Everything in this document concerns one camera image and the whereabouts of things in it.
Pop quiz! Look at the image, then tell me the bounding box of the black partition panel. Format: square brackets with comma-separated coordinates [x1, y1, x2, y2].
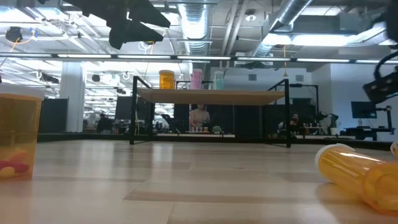
[39, 98, 70, 133]

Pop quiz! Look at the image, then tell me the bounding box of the silver ribbed ventilation duct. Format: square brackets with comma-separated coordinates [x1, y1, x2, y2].
[248, 0, 313, 58]
[177, 0, 213, 57]

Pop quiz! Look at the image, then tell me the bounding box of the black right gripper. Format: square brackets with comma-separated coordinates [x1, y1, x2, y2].
[363, 73, 398, 104]

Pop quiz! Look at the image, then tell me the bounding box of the green pill bottle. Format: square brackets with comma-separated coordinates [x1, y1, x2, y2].
[213, 70, 225, 91]

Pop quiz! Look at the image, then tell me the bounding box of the dark background desk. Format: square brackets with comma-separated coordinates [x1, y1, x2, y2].
[340, 126, 396, 141]

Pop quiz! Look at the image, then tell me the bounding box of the dark background monitor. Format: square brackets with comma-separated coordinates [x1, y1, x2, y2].
[351, 101, 377, 119]

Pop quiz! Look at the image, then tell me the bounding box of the medium orange pill bottle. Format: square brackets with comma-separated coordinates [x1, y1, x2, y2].
[313, 143, 398, 218]
[0, 84, 46, 181]

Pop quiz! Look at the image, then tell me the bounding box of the person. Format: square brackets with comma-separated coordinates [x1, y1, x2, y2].
[96, 113, 114, 134]
[278, 112, 307, 138]
[188, 104, 211, 133]

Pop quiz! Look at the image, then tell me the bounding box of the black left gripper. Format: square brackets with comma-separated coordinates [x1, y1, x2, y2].
[62, 0, 171, 50]

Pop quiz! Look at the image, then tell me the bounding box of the wooden shelf with black legs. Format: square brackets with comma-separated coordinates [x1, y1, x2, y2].
[129, 76, 292, 149]

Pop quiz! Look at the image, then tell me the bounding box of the long overhead light bar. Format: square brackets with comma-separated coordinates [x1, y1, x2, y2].
[0, 52, 398, 65]

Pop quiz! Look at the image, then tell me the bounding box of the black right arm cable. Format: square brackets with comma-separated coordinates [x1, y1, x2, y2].
[373, 50, 398, 80]

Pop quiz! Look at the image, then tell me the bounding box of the pink pill bottle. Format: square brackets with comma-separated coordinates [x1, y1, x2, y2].
[190, 68, 204, 91]

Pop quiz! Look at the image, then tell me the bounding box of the large orange pill bottle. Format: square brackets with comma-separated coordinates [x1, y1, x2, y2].
[159, 69, 177, 90]

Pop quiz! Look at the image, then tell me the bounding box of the black ceiling cable reel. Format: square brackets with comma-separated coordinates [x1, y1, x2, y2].
[5, 26, 23, 43]

